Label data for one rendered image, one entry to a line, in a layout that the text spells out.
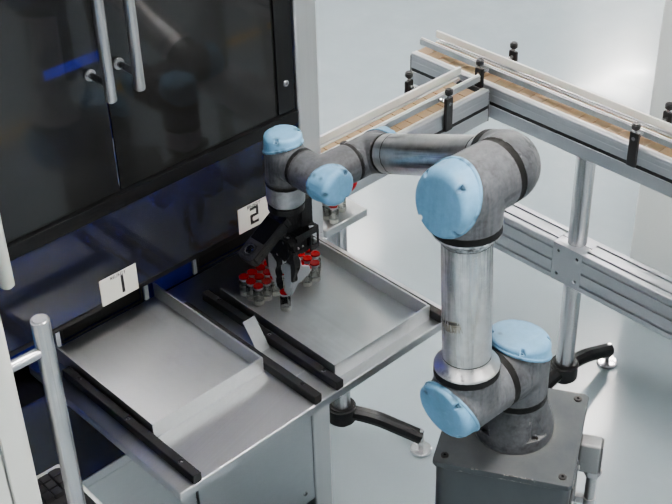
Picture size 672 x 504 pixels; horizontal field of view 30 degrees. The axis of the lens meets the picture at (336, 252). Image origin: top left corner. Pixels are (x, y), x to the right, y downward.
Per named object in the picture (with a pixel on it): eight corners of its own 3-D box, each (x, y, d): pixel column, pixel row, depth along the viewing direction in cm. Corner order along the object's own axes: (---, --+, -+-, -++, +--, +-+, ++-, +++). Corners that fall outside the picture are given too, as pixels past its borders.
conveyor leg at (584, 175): (540, 378, 357) (562, 145, 313) (559, 364, 362) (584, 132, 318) (565, 393, 352) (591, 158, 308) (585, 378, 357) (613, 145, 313)
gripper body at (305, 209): (320, 250, 248) (318, 198, 241) (288, 268, 244) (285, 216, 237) (294, 234, 253) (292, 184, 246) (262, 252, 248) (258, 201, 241)
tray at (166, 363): (49, 353, 245) (46, 339, 243) (155, 296, 260) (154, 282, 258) (154, 439, 225) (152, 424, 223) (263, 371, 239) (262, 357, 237)
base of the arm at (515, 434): (558, 407, 242) (562, 368, 237) (546, 461, 231) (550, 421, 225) (481, 394, 246) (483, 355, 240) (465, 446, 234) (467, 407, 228)
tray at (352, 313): (221, 302, 257) (220, 288, 255) (314, 250, 272) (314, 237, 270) (335, 379, 237) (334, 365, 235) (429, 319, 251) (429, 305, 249)
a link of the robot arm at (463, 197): (520, 417, 225) (529, 150, 195) (463, 458, 217) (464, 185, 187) (471, 387, 233) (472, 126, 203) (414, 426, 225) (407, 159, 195)
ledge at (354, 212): (284, 214, 287) (284, 207, 286) (325, 192, 294) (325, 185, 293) (326, 238, 279) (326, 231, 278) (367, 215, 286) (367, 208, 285)
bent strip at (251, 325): (244, 345, 246) (242, 321, 242) (255, 338, 247) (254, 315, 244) (293, 378, 237) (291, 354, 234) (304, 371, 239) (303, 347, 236)
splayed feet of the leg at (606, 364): (493, 434, 350) (495, 396, 342) (601, 352, 378) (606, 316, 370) (515, 448, 345) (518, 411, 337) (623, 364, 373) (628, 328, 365)
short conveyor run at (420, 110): (296, 230, 285) (293, 171, 276) (252, 204, 294) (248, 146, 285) (493, 123, 323) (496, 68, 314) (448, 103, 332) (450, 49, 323)
